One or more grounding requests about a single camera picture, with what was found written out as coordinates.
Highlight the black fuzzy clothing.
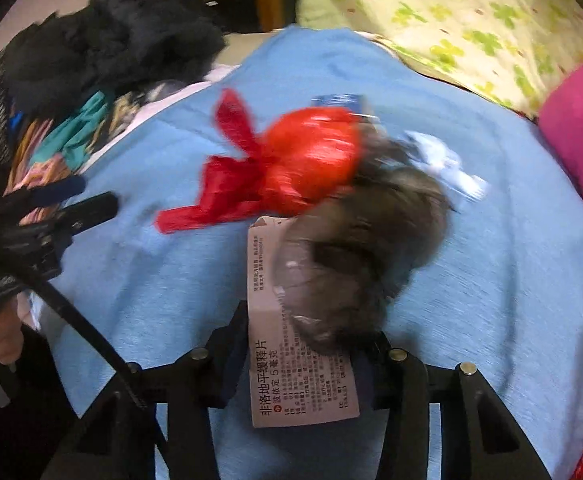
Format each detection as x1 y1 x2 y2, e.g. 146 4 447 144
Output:
4 0 227 116

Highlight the white crumpled wrapper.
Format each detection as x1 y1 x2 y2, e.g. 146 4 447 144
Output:
404 130 489 203

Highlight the grey plastic bag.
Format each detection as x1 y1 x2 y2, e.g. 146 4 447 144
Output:
278 132 455 356

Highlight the black cable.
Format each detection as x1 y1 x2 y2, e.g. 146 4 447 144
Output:
18 270 169 480

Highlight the pink bag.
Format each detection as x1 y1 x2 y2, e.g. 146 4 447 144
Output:
536 50 583 241

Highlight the green clover print quilt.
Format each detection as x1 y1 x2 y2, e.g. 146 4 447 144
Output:
296 0 583 118

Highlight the person's left hand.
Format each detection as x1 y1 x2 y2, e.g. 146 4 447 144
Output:
0 297 24 367

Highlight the small blue white box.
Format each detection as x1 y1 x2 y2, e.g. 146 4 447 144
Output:
311 92 379 123

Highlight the blue blanket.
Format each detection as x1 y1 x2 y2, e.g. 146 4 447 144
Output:
31 27 583 480

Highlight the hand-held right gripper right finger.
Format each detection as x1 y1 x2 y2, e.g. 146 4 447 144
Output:
356 332 555 480

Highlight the colourful striped clothing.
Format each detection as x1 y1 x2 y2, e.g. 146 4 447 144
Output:
6 90 147 196

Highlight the red plastic bag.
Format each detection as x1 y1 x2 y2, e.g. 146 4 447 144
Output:
156 89 362 235

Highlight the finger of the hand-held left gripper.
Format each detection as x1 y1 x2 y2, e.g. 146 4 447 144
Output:
54 192 119 236
6 175 87 211

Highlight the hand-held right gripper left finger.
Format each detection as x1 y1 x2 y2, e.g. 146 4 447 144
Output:
46 312 252 480

